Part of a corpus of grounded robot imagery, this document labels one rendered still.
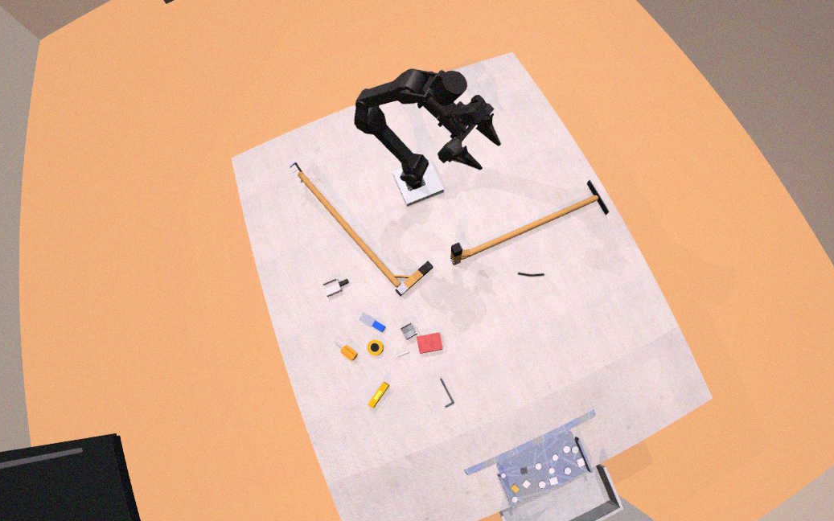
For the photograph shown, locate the long tan scraper with grey crossbar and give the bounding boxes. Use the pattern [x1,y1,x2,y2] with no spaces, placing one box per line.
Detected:
[289,161,433,297]

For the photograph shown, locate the yellow ring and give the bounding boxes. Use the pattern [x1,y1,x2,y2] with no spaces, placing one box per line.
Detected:
[367,339,384,355]

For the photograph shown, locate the red rectangular block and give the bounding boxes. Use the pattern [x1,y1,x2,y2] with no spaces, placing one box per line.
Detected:
[417,332,442,354]

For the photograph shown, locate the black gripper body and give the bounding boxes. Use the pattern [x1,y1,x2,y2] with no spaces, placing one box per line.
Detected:
[437,102,494,163]

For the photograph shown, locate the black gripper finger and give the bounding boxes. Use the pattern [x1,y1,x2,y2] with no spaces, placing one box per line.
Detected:
[448,146,482,170]
[476,113,501,146]

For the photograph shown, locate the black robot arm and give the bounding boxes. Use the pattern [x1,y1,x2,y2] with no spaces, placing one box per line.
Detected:
[354,68,487,191]

